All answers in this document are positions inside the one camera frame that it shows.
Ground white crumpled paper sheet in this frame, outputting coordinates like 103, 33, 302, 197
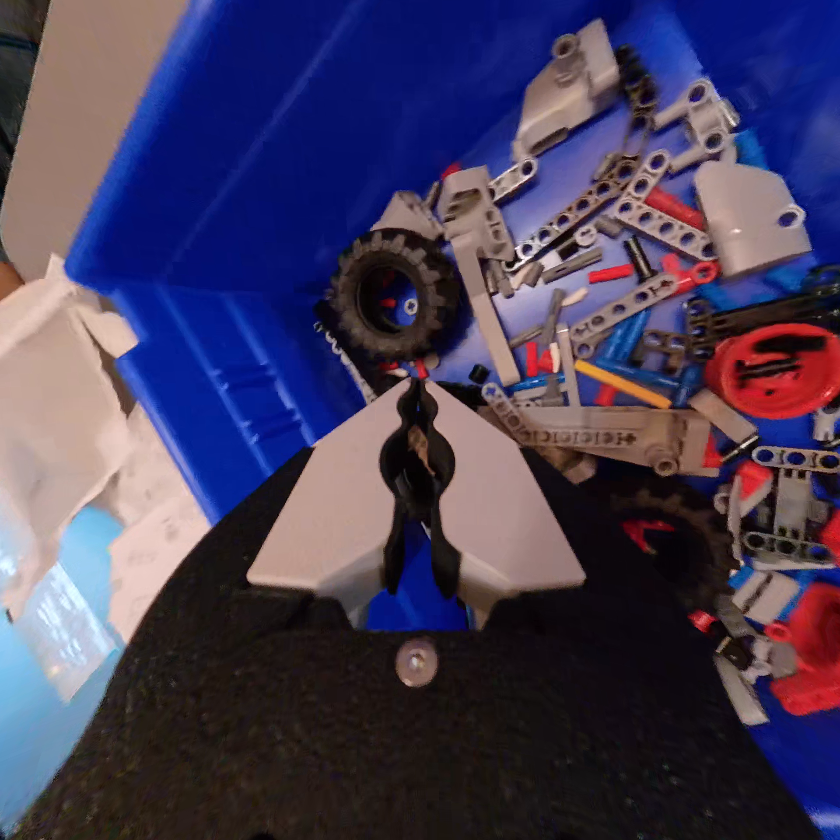
0, 255, 217, 703

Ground blue plastic bin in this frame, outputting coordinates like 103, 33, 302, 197
66, 0, 840, 840

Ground red toy wheel hub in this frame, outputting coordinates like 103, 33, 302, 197
705, 323, 840, 421
768, 581, 840, 716

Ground pile of toy building parts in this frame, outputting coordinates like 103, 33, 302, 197
315, 16, 840, 726

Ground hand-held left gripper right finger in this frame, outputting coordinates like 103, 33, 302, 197
419, 381, 586, 630

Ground black toy chain links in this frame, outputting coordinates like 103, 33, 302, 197
617, 45, 658, 155

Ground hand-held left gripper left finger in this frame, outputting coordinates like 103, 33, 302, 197
247, 379, 421, 630

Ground grey curved toy panel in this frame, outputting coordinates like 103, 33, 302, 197
694, 161, 813, 278
512, 18, 621, 161

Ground black rubber toy tyre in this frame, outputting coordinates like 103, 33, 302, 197
610, 489, 739, 614
326, 228, 470, 363

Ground light blue sheet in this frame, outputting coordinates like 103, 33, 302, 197
0, 508, 126, 821

